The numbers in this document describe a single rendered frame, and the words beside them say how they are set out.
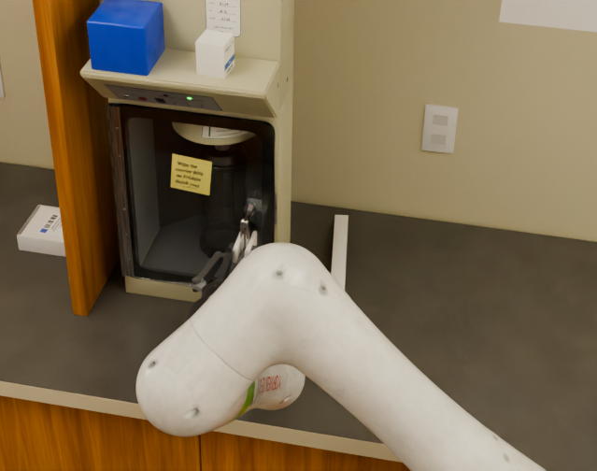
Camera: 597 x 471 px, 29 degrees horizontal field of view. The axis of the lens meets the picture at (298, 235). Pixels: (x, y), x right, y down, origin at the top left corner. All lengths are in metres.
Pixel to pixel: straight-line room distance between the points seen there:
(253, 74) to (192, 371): 0.71
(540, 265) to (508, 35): 0.50
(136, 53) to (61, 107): 0.20
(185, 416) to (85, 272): 0.92
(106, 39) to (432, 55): 0.77
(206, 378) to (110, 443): 0.92
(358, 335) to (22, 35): 1.47
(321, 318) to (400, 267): 1.09
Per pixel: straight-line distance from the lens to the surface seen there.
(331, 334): 1.35
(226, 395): 1.37
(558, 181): 2.53
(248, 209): 2.11
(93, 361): 2.21
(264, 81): 1.90
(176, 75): 1.92
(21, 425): 2.32
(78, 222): 2.18
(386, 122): 2.49
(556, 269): 2.48
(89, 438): 2.27
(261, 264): 1.34
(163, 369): 1.37
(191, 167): 2.11
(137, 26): 1.89
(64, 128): 2.06
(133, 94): 2.00
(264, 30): 1.94
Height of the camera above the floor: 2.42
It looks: 36 degrees down
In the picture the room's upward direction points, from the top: 1 degrees clockwise
